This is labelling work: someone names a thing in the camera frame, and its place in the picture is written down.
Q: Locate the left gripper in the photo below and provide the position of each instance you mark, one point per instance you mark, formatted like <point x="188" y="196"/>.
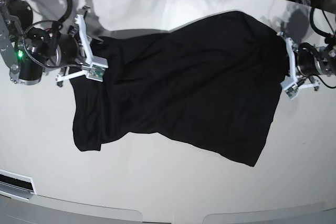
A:
<point x="307" y="60"/>

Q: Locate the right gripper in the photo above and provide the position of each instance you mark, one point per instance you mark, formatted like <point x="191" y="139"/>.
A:
<point x="67" y="51"/>

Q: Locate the black t-shirt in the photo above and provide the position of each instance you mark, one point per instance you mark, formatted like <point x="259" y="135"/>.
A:
<point x="214" y="84"/>

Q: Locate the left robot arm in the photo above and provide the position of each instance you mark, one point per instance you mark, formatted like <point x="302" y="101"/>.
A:
<point x="317" y="61"/>

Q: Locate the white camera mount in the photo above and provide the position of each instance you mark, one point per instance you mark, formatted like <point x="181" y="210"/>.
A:
<point x="92" y="67"/>
<point x="295" y="81"/>

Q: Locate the white slotted table bracket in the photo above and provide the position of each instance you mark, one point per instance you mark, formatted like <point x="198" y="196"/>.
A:
<point x="17" y="186"/>

